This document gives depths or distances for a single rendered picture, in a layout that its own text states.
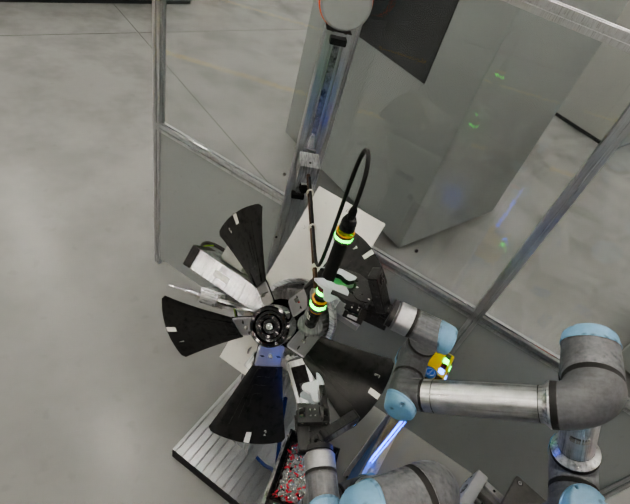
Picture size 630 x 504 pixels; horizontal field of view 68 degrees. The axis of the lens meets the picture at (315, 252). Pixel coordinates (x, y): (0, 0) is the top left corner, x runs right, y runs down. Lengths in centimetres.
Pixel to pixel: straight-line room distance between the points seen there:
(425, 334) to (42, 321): 221
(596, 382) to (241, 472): 167
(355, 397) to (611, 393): 60
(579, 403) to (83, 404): 215
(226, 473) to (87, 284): 137
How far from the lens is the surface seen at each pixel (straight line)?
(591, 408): 107
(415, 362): 120
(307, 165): 164
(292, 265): 160
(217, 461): 237
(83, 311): 290
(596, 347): 114
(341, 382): 133
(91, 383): 265
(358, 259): 133
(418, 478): 92
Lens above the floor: 229
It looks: 43 degrees down
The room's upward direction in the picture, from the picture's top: 18 degrees clockwise
